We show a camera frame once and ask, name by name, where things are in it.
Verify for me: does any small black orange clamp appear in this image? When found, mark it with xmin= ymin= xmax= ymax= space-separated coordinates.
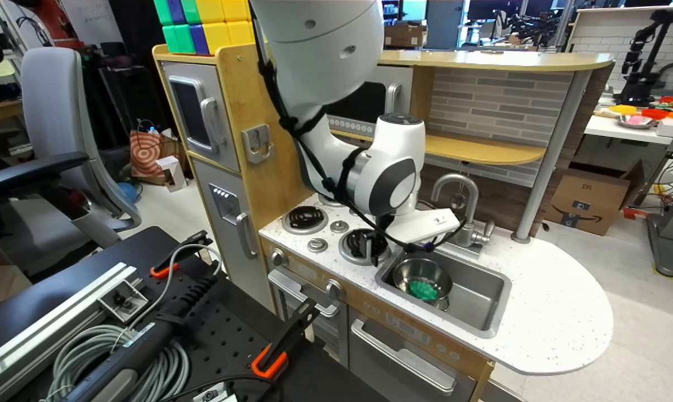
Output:
xmin=148 ymin=229 xmax=217 ymax=285

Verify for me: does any grey toy sink basin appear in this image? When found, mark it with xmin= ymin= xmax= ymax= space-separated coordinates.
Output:
xmin=373 ymin=244 xmax=514 ymax=339

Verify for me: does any silver toy faucet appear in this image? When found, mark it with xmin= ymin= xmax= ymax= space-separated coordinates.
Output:
xmin=428 ymin=172 xmax=495 ymax=259

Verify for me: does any aluminium extrusion rail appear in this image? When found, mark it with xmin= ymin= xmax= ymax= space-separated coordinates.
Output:
xmin=0 ymin=259 xmax=140 ymax=393

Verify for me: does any large black orange clamp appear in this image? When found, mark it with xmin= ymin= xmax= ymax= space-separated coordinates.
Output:
xmin=248 ymin=299 xmax=324 ymax=382

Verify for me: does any brown cardboard box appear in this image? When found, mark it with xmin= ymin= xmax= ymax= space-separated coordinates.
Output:
xmin=381 ymin=21 xmax=428 ymax=52

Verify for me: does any black handled tool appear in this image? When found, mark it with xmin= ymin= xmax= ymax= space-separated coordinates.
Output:
xmin=64 ymin=271 xmax=226 ymax=402

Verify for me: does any grey coiled cable bundle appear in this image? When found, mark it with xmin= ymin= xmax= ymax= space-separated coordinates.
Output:
xmin=41 ymin=323 xmax=192 ymax=402

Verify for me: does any black toy stove burner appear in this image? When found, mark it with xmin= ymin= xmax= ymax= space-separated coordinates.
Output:
xmin=282 ymin=203 xmax=330 ymax=237
xmin=338 ymin=227 xmax=390 ymax=268

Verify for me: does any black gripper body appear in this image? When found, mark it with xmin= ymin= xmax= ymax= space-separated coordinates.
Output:
xmin=385 ymin=240 xmax=420 ymax=259

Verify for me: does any grey toy wall phone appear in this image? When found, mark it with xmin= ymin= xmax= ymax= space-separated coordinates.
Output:
xmin=238 ymin=122 xmax=274 ymax=167

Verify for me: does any wooden toy kitchen unit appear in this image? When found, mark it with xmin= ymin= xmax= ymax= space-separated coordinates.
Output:
xmin=150 ymin=45 xmax=617 ymax=402

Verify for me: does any grey toy microwave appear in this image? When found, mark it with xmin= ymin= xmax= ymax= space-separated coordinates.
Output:
xmin=324 ymin=65 xmax=416 ymax=131

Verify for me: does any green grape toy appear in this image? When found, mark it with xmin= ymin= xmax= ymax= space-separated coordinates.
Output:
xmin=406 ymin=278 xmax=443 ymax=305

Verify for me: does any grey office chair black armrest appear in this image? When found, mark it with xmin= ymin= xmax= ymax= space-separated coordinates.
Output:
xmin=0 ymin=45 xmax=142 ymax=253

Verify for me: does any white work table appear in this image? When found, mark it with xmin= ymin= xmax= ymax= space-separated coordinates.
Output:
xmin=584 ymin=109 xmax=673 ymax=279

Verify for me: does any grey toy oven door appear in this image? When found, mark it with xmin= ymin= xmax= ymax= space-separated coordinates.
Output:
xmin=265 ymin=253 xmax=353 ymax=370

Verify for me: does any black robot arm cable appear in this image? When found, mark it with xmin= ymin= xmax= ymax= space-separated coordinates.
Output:
xmin=253 ymin=42 xmax=400 ymax=253

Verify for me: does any small white box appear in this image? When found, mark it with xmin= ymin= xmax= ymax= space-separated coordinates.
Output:
xmin=153 ymin=154 xmax=192 ymax=194

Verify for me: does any grey toy dishwasher door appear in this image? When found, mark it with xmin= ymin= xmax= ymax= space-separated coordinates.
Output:
xmin=347 ymin=298 xmax=495 ymax=402

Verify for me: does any grey toy fridge door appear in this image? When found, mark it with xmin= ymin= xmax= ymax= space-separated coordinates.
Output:
xmin=190 ymin=158 xmax=278 ymax=316

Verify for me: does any grey toy door with window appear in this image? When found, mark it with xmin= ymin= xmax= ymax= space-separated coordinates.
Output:
xmin=160 ymin=60 xmax=241 ymax=176

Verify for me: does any cardboard box with smile logo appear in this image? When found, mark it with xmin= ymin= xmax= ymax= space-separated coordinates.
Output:
xmin=539 ymin=158 xmax=646 ymax=240

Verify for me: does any small steel pot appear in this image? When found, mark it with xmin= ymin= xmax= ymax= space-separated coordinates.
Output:
xmin=386 ymin=253 xmax=455 ymax=310

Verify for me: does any grey metal mounting bracket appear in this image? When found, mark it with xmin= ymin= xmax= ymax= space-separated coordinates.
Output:
xmin=98 ymin=279 xmax=150 ymax=324

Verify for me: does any bag with red spiral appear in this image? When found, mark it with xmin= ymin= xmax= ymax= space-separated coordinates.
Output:
xmin=127 ymin=131 xmax=167 ymax=185

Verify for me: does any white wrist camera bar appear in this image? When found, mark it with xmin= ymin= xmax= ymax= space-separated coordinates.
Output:
xmin=385 ymin=205 xmax=462 ymax=248

